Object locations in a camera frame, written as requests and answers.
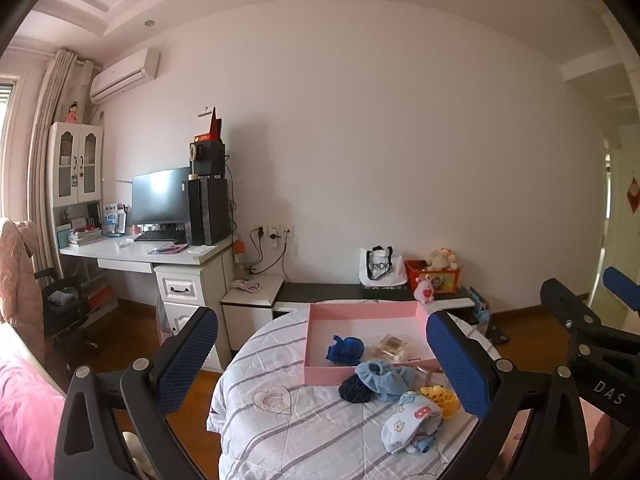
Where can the blue and white box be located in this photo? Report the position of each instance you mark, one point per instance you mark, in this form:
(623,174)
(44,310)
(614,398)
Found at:
(114,220)

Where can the small pink doll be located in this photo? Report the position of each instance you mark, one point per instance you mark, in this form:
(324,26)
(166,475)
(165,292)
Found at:
(73,112)

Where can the light blue fuzzy cloth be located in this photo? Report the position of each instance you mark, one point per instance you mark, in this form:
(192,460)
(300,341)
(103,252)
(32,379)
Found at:
(390,380)

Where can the pink bed sheet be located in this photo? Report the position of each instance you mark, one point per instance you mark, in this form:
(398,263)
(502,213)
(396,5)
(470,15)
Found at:
(615,440)

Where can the window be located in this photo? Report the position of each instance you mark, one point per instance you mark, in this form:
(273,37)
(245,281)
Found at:
(7,150)

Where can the red gift bag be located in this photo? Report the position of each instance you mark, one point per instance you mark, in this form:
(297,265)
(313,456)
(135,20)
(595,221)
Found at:
(215,127)

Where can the dark navy knit hat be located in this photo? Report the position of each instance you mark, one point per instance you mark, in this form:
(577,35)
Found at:
(354,390)

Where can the pink bed blanket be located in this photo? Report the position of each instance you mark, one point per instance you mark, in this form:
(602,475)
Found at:
(25,400)

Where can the white papers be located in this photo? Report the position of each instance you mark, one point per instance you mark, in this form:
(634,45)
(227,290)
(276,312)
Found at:
(201,249)

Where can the white air conditioner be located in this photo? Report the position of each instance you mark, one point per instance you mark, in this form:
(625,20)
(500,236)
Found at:
(125,77)

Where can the wall socket row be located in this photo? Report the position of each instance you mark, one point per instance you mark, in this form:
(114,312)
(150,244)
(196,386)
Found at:
(274,235)

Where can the patterned pouch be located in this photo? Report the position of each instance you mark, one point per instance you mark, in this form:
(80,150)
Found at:
(246,285)

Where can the black computer tower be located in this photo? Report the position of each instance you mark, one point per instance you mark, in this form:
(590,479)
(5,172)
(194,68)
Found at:
(210,210)

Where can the beige knitted item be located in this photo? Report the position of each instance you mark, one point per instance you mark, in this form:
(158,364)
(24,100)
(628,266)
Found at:
(390,347)

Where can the white glass-door cabinet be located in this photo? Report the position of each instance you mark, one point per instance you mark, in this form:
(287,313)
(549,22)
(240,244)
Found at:
(75,165)

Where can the beige curtain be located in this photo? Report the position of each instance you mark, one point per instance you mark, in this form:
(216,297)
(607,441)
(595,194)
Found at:
(52,110)

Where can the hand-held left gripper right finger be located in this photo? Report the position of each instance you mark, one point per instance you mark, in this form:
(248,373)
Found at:
(457,365)

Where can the white desk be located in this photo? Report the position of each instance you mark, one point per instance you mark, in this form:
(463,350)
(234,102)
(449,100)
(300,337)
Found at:
(195,280)

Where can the round table, striped cover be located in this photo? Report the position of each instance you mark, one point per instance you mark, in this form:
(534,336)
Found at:
(300,435)

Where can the orange bottle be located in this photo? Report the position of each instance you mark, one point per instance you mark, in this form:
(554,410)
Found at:
(239,251)

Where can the white tote bag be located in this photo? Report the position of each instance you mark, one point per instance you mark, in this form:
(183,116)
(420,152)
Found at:
(381,270)

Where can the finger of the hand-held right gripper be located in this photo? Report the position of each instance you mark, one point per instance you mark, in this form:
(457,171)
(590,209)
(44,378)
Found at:
(567,305)
(622,287)

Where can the small blue toy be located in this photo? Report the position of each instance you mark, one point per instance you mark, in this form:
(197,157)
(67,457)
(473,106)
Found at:
(422,444)

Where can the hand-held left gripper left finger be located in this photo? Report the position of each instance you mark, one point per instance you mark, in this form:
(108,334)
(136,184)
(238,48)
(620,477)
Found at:
(187,357)

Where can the white printed baby cloth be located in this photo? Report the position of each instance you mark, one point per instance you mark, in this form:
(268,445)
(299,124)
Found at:
(407,420)

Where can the black keyboard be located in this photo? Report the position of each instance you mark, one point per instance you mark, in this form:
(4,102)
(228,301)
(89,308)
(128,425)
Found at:
(155,236)

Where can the pink plush toy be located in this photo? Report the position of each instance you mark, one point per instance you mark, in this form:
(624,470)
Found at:
(425,291)

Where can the white plush toy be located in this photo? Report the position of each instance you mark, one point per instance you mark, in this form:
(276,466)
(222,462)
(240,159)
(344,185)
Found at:
(441,259)

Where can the yellow knit item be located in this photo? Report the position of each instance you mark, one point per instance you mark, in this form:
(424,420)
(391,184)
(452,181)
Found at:
(442,397)

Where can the black computer monitor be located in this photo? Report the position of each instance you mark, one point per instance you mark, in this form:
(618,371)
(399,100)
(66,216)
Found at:
(160,195)

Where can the red toy box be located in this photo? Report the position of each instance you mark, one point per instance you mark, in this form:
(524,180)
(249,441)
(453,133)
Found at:
(442,280)

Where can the blue carton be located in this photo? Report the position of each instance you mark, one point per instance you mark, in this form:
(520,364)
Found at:
(480,306)

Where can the white nightstand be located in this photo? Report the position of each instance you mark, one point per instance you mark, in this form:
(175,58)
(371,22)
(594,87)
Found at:
(250,310)

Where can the black low bench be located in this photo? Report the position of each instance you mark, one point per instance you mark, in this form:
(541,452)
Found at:
(325,292)

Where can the red door ornament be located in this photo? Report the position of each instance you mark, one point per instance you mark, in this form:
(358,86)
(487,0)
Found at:
(635,195)

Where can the pink notebook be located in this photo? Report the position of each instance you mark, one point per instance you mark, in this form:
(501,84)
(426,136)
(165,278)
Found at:
(169,248)

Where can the pink coat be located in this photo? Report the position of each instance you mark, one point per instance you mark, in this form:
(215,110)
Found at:
(17,270)

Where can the black office chair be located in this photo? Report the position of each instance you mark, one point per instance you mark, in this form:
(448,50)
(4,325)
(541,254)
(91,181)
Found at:
(62,310)

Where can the black speaker box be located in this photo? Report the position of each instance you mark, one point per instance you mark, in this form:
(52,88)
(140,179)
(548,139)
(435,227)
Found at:
(207,158)

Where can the stack of books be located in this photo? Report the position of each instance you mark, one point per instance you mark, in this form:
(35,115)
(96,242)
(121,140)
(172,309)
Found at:
(85,237)

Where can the black floor object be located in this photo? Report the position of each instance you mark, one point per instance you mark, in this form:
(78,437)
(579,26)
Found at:
(498,335)

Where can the royal blue baby sock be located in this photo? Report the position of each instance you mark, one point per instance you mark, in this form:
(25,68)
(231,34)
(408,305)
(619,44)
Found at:
(345,351)

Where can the pink cardboard box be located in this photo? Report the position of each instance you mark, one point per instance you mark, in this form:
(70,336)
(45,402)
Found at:
(365,315)

